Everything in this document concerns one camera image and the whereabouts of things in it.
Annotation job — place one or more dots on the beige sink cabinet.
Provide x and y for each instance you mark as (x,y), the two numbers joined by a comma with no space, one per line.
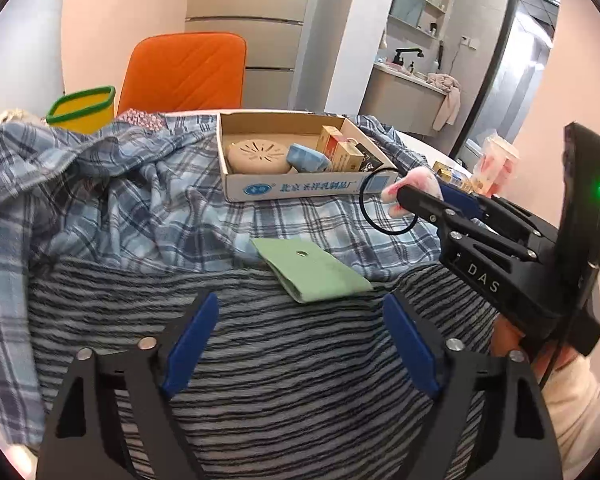
(400,102)

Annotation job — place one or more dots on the black faucet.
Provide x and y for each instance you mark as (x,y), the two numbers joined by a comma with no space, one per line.
(405,57)

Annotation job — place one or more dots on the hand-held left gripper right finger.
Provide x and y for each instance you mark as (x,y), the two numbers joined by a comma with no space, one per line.
(410,345)

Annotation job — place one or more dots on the black pack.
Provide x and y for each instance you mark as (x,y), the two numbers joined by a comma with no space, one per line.
(369,157)

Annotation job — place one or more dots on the wall niche shelf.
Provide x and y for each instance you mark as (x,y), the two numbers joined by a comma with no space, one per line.
(437,7)

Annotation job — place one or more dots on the person's right hand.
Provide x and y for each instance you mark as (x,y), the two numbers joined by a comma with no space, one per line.
(505,335)

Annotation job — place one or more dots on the light blue soft pouch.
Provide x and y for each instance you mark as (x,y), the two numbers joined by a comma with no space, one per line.
(307,158)

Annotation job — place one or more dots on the white wall socket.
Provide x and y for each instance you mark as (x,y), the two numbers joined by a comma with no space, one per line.
(468,43)

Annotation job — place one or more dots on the person's right forearm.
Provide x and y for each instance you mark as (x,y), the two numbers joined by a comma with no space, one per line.
(585,420)

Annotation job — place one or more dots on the gold blue pack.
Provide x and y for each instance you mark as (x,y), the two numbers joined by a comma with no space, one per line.
(450,175)

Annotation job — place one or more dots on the green fabric pouch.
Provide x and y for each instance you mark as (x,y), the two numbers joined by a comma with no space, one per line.
(310,270)

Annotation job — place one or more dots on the purple floral cloth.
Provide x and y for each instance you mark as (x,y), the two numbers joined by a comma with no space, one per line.
(142,119)

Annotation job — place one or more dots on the blue plaid shirt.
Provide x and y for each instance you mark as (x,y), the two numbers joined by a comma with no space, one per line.
(130,200)

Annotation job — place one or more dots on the yellow basket green rim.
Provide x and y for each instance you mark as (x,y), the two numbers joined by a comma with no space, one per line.
(80,110)

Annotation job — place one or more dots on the yellow red pack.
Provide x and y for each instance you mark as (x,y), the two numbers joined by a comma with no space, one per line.
(329,139)

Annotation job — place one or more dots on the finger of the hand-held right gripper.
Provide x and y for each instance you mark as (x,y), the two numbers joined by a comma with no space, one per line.
(430,205)
(462,201)

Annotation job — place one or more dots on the shallow cardboard box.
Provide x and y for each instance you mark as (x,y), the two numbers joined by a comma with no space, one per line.
(300,187)

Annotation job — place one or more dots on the blue grey striped cloth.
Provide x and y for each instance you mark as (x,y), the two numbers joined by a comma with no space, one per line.
(300,385)

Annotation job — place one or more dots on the pink beige towel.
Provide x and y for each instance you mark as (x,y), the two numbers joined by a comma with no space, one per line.
(447,100)

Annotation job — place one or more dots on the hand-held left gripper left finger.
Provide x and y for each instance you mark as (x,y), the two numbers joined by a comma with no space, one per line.
(192,340)

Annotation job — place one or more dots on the clear plastic bag pink contents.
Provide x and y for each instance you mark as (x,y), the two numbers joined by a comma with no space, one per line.
(497,165)

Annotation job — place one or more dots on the orange chair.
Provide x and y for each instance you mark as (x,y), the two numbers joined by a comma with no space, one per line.
(185,72)

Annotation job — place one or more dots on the gold orange pack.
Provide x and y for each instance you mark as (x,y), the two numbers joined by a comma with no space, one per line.
(345,156)

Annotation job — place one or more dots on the beige round vented case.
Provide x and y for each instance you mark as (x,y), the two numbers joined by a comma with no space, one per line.
(257,156)

